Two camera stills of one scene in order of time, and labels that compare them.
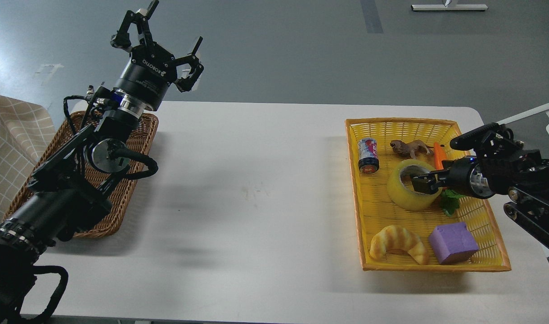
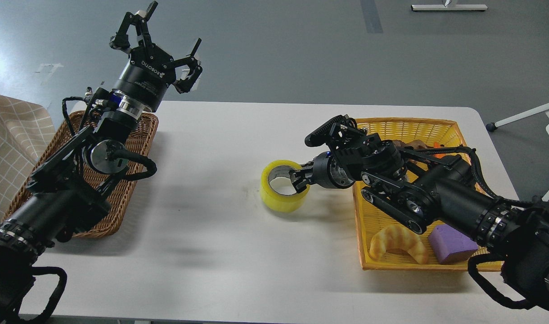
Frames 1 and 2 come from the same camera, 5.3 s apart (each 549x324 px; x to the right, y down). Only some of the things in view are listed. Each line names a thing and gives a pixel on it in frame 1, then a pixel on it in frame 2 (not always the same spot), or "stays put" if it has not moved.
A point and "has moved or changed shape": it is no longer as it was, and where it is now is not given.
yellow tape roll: [407, 200] has moved or changed shape
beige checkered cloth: [20, 134] stays put
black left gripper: [151, 69] stays put
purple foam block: [452, 244] stays put
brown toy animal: [402, 148] stays put
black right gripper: [456, 173] to [326, 173]
